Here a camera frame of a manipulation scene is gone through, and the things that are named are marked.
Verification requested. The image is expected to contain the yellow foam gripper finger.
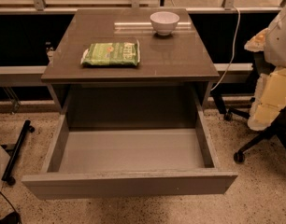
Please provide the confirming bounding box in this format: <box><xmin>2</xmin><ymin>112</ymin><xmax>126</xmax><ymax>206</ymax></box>
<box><xmin>244</xmin><ymin>28</ymin><xmax>269</xmax><ymax>52</ymax></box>
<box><xmin>248</xmin><ymin>68</ymin><xmax>286</xmax><ymax>131</ymax></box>

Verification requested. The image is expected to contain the green jalapeno chip bag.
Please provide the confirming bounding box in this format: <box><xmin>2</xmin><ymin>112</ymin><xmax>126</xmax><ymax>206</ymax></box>
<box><xmin>80</xmin><ymin>41</ymin><xmax>140</xmax><ymax>66</ymax></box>

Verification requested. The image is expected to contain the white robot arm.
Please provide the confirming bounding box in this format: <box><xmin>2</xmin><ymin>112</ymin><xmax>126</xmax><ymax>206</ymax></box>
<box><xmin>244</xmin><ymin>5</ymin><xmax>286</xmax><ymax>131</ymax></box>

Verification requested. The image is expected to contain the open grey top drawer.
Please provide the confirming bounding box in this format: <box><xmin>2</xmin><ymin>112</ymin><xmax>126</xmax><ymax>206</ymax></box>
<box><xmin>21</xmin><ymin>85</ymin><xmax>239</xmax><ymax>201</ymax></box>

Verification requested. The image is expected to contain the black office chair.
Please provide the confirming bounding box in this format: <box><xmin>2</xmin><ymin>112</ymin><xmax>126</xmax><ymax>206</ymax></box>
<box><xmin>210</xmin><ymin>51</ymin><xmax>286</xmax><ymax>163</ymax></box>

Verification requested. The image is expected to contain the white ceramic bowl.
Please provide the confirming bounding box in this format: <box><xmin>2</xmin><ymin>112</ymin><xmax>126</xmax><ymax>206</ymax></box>
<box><xmin>150</xmin><ymin>11</ymin><xmax>179</xmax><ymax>35</ymax></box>

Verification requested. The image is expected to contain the black stand leg with casters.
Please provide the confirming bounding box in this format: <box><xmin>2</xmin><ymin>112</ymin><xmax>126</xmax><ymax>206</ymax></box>
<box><xmin>1</xmin><ymin>119</ymin><xmax>35</xmax><ymax>186</ymax></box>

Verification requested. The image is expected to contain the white cable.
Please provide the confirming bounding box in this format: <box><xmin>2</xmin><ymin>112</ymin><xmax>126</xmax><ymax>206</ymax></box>
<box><xmin>210</xmin><ymin>7</ymin><xmax>241</xmax><ymax>91</ymax></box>

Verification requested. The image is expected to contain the black cable on floor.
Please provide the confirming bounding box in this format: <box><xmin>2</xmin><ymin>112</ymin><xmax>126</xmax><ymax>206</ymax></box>
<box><xmin>0</xmin><ymin>184</ymin><xmax>22</xmax><ymax>224</ymax></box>

